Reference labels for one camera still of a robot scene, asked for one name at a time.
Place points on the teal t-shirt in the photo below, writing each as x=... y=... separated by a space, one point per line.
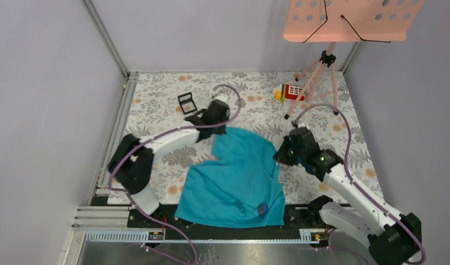
x=226 y=192

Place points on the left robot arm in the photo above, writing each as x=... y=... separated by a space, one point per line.
x=132 y=162

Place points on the black brooch display box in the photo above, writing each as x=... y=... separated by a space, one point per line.
x=186 y=103

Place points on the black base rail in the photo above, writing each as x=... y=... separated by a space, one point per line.
x=296 y=217

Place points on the floral table mat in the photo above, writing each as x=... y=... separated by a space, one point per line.
x=154 y=108

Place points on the red toy block house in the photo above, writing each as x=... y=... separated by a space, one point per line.
x=287 y=91

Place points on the blue round brooch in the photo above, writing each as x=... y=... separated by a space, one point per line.
x=262 y=209

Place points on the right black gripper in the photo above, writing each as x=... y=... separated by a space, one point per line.
x=281 y=154

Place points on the pink music stand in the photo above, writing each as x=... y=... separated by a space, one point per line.
x=334 y=22

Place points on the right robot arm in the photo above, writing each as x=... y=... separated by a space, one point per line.
x=390 y=236

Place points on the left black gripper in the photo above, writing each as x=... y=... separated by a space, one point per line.
x=221 y=131

